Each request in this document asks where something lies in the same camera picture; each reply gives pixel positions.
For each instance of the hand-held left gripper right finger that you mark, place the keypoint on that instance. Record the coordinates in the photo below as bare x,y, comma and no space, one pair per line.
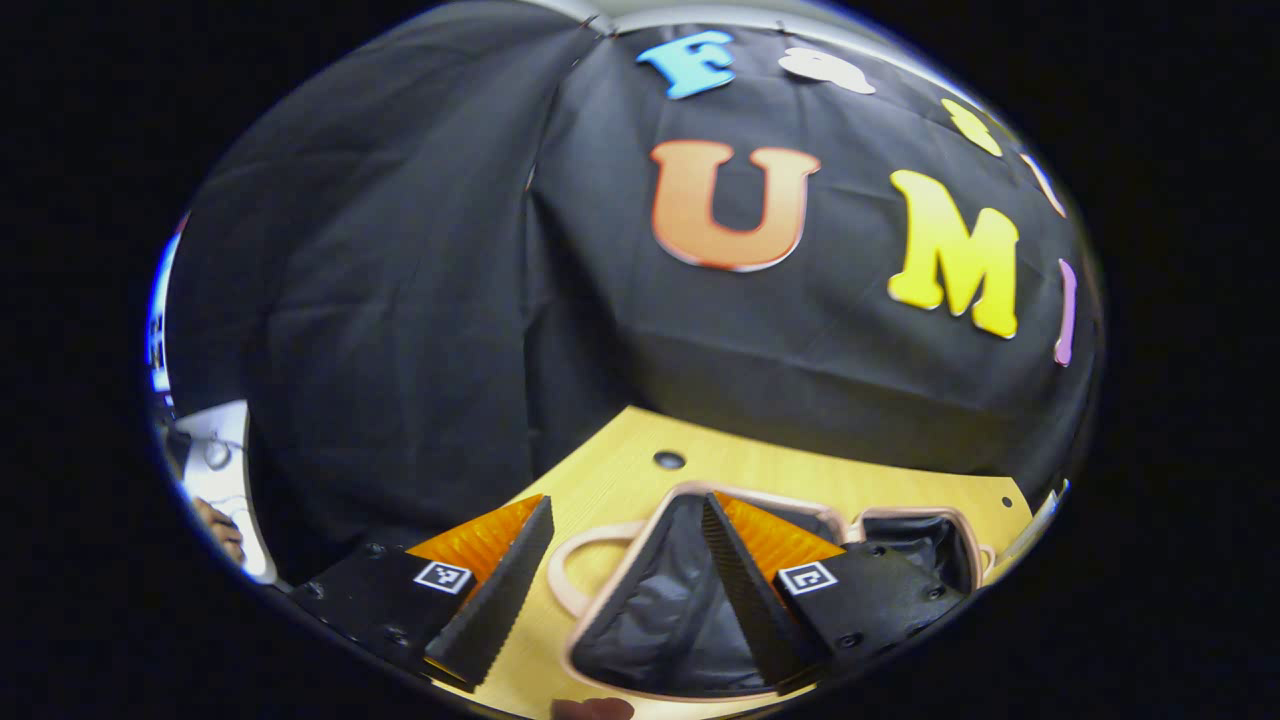
750,610

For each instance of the blue lit screen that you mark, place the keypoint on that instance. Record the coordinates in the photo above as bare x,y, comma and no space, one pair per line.
158,340

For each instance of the white side desk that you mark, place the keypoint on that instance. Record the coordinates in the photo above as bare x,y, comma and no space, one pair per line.
225,470

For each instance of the black backdrop cloth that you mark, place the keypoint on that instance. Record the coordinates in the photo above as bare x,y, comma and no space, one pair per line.
400,300

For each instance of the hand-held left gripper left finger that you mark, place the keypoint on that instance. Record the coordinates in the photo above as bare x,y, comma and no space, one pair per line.
500,600

